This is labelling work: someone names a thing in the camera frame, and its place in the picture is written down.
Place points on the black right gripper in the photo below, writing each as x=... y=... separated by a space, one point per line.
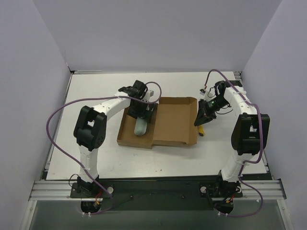
x=204 y=112

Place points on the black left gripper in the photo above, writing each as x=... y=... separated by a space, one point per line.
x=141 y=115

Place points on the yellow utility knife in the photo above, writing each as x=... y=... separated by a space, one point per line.
x=201 y=131

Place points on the grey computer mouse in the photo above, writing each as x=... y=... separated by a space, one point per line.
x=140 y=127

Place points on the brown cardboard express box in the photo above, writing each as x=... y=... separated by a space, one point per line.
x=172 y=124

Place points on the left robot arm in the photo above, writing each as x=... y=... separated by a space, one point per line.
x=90 y=128

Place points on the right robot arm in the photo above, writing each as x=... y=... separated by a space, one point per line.
x=228 y=176

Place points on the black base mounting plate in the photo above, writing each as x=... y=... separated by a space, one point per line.
x=156 y=202

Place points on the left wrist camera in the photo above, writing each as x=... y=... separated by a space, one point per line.
x=150 y=93

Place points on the aluminium table edge rail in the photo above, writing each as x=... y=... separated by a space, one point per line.
x=251 y=131

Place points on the aluminium front frame rail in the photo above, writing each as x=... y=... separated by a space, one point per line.
x=62 y=191

